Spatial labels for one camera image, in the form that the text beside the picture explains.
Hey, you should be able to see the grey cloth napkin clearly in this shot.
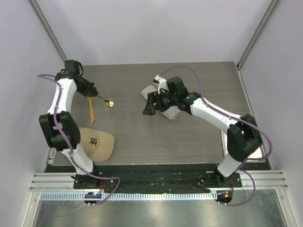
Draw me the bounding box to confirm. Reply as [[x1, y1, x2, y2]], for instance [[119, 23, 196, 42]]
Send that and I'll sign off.
[[141, 85, 181, 121]]

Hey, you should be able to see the left aluminium frame post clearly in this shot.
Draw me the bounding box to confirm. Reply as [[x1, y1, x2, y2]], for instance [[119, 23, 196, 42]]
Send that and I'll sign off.
[[28, 0, 68, 66]]

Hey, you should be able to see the white slotted cable duct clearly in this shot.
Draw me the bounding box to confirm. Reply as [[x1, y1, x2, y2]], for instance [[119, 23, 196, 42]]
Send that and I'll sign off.
[[40, 191, 217, 201]]

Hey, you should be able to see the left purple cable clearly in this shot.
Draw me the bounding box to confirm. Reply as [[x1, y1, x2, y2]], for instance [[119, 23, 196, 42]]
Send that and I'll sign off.
[[37, 74, 121, 205]]

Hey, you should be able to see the purple cable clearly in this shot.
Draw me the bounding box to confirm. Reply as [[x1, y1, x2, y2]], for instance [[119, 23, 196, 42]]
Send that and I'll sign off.
[[160, 66, 273, 206], [37, 74, 121, 205]]

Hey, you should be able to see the right aluminium frame post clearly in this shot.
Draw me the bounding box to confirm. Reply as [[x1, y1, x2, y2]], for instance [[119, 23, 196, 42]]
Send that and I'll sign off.
[[236, 0, 281, 70]]

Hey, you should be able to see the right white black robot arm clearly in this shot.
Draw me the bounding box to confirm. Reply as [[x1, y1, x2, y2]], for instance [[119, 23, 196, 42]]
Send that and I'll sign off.
[[141, 86, 263, 187]]

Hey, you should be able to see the white folded towel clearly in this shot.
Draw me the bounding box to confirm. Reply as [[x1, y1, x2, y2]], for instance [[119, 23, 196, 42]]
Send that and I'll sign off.
[[221, 132, 263, 159]]

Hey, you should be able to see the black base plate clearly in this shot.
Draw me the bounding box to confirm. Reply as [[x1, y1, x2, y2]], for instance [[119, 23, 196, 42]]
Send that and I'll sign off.
[[73, 164, 242, 194]]

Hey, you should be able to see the green handled gold utensil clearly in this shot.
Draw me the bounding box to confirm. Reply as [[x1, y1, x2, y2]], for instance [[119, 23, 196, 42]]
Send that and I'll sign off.
[[97, 95, 115, 108]]

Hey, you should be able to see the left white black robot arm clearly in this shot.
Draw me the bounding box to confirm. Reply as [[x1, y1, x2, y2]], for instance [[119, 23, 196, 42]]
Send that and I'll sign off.
[[38, 74, 101, 189]]

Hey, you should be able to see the aluminium frame post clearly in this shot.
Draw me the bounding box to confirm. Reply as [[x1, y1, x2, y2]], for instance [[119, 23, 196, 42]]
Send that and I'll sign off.
[[236, 0, 281, 70], [28, 0, 68, 66]]

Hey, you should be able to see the beige cap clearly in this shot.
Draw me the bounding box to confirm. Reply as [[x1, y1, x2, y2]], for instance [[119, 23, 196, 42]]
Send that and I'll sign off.
[[80, 128, 115, 162]]

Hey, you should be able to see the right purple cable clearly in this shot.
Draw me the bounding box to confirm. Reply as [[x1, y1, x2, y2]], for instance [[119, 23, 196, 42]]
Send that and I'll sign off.
[[160, 66, 273, 206]]

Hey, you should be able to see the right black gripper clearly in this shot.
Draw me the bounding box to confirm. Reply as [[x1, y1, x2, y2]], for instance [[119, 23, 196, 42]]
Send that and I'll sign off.
[[143, 89, 178, 116]]

